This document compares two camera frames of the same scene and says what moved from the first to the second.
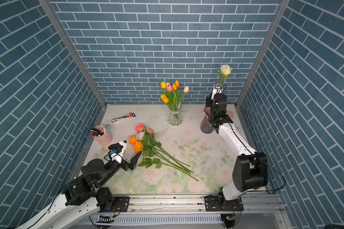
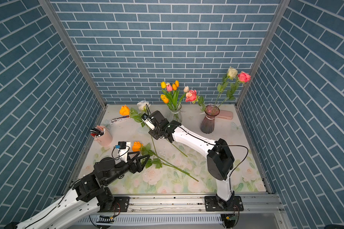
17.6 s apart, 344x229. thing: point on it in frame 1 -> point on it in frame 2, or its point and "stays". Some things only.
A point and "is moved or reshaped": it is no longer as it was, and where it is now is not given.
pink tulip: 169,88 stays
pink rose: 139,127 -> 191,96
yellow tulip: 164,98 stays
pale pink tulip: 186,90 stays
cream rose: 225,70 is moved or reshaped
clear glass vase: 175,116 stays
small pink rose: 150,130 is moved or reshaped
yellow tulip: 163,85 stays
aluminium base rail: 257,210 stays
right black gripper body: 209,105 -> 156,133
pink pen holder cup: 102,135 stays
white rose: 139,136 -> 142,105
